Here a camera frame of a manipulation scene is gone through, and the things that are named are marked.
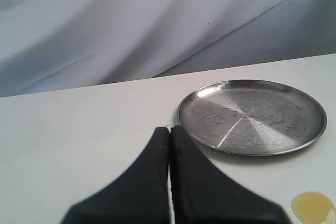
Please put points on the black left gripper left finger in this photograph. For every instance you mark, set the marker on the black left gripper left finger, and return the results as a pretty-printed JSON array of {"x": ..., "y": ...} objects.
[{"x": 139, "y": 195}]

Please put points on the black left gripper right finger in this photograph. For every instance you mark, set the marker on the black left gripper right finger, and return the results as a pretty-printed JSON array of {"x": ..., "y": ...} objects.
[{"x": 201, "y": 193}]

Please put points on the small yellow round object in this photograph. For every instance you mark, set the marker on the small yellow round object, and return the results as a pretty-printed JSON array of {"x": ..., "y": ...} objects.
[{"x": 313, "y": 207}]

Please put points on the round steel plate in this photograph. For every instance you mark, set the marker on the round steel plate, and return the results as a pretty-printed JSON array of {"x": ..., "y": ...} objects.
[{"x": 252, "y": 117}]

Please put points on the grey backdrop cloth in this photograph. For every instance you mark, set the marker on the grey backdrop cloth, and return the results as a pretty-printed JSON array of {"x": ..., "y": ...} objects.
[{"x": 61, "y": 44}]

